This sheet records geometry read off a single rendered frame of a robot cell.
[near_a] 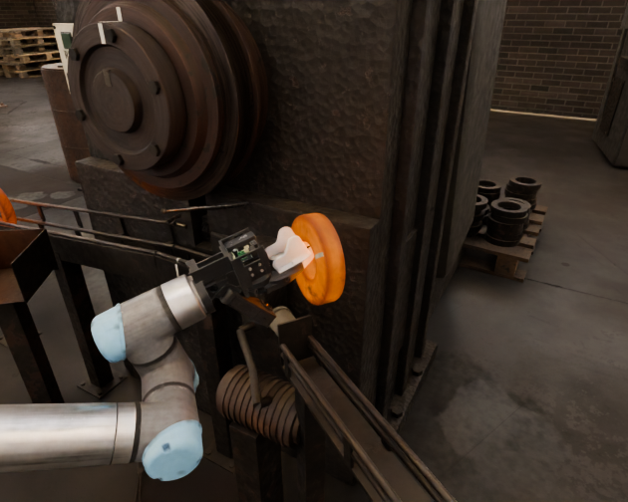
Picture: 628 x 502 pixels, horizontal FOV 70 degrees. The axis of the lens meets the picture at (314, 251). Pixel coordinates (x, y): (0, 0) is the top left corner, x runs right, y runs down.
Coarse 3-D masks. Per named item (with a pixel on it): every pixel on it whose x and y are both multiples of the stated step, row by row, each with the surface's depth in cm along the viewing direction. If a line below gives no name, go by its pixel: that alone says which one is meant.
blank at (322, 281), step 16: (304, 224) 73; (320, 224) 70; (304, 240) 74; (320, 240) 69; (336, 240) 69; (320, 256) 70; (336, 256) 69; (304, 272) 78; (320, 272) 71; (336, 272) 69; (304, 288) 78; (320, 288) 72; (336, 288) 70; (320, 304) 74
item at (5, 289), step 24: (0, 240) 128; (24, 240) 129; (48, 240) 129; (0, 264) 132; (24, 264) 116; (48, 264) 129; (0, 288) 123; (24, 288) 116; (0, 312) 125; (24, 312) 129; (24, 336) 129; (24, 360) 133; (48, 360) 141; (48, 384) 140
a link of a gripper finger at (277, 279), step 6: (300, 264) 71; (276, 270) 71; (288, 270) 70; (294, 270) 71; (300, 270) 71; (276, 276) 69; (282, 276) 69; (288, 276) 69; (294, 276) 70; (270, 282) 69; (276, 282) 69; (282, 282) 69; (288, 282) 70; (264, 288) 69; (270, 288) 69; (276, 288) 69
